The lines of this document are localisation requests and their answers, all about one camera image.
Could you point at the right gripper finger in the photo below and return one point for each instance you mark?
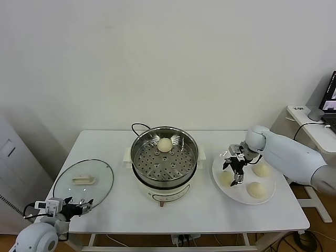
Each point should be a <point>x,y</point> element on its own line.
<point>225,165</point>
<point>237,178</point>

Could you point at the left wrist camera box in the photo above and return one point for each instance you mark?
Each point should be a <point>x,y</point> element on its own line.
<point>52,204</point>

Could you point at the cream steamed baozi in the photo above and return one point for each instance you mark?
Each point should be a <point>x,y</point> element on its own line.
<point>225,179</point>
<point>255,190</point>
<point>164,145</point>
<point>261,170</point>

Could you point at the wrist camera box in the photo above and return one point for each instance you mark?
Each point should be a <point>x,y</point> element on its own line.
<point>233,148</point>
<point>52,204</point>

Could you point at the white round plate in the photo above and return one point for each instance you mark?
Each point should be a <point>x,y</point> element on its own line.
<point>240,194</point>

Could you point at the white table frame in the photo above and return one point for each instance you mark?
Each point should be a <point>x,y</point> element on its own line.
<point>90,241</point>

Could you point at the dark open laptop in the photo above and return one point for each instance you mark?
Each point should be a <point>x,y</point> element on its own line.
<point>329,92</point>

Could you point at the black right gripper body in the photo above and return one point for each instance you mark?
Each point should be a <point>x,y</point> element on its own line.
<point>237,164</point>

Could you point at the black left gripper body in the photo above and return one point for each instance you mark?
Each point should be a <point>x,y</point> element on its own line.
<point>70,210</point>

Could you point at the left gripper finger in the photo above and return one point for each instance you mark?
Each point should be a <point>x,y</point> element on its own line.
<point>67,201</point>
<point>85,208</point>

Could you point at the white cabinet with vent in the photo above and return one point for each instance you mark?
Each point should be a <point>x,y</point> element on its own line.
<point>15,162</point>

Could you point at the white power strip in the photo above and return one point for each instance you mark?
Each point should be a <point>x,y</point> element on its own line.
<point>183,239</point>

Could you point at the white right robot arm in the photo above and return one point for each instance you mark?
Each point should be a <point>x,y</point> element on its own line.
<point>288,155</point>

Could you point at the grey round puck speaker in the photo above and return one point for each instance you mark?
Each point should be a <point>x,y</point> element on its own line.
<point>315,114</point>

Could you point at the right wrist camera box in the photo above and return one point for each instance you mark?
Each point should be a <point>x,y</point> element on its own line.
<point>233,148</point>

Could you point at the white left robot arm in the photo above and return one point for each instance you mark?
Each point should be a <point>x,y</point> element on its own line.
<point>36,236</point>

